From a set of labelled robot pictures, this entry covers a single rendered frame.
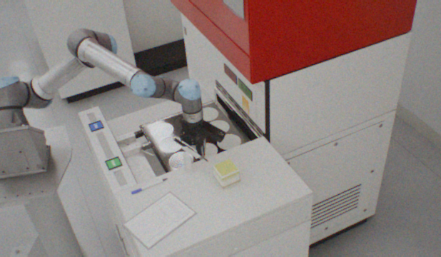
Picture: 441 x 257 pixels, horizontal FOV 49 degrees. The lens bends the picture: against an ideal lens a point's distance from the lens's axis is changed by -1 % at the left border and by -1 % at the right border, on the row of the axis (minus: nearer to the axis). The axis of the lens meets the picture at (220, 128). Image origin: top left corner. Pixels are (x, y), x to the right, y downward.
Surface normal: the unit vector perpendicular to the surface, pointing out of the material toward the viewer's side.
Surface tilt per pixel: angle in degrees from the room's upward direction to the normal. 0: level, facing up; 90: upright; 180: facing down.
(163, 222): 0
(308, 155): 90
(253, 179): 0
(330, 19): 90
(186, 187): 0
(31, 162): 90
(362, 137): 90
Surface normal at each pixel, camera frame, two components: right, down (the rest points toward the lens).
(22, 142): 0.16, 0.62
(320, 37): 0.44, 0.55
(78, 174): -0.07, -0.77
